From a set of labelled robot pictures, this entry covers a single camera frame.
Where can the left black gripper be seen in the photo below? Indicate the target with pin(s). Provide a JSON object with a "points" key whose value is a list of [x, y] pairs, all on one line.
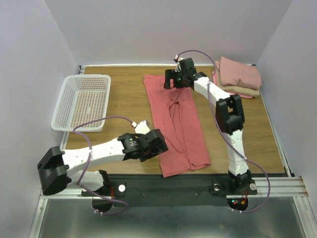
{"points": [[161, 148]]}

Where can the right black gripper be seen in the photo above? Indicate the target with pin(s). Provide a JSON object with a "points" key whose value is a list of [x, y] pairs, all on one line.
{"points": [[172, 78]]}

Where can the red t-shirt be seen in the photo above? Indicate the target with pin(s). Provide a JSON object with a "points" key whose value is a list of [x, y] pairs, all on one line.
{"points": [[174, 113]]}

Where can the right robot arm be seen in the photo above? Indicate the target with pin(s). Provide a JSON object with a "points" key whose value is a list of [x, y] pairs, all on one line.
{"points": [[228, 114]]}

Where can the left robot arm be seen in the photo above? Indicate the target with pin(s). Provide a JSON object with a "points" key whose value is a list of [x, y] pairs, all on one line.
{"points": [[59, 169]]}

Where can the folded bright pink shirt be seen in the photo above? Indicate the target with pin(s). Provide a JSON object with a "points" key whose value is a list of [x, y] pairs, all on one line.
{"points": [[216, 77]]}

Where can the folded dusty pink shirt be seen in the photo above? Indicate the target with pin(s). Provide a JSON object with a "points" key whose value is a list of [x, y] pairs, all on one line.
{"points": [[233, 73]]}

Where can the white perforated plastic basket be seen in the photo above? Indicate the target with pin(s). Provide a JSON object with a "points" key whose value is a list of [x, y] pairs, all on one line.
{"points": [[82, 98]]}

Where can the folded tan shirt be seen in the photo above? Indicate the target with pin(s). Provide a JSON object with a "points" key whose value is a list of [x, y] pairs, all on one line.
{"points": [[241, 90]]}

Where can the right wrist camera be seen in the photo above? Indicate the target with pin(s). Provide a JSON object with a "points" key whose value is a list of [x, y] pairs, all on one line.
{"points": [[177, 60]]}

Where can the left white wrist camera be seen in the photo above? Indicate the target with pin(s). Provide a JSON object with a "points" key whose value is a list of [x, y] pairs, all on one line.
{"points": [[141, 127]]}

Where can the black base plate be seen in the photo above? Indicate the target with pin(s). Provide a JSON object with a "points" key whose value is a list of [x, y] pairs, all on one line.
{"points": [[181, 190]]}

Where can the aluminium frame rail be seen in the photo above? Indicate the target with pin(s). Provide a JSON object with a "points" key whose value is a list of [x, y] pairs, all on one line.
{"points": [[280, 209]]}

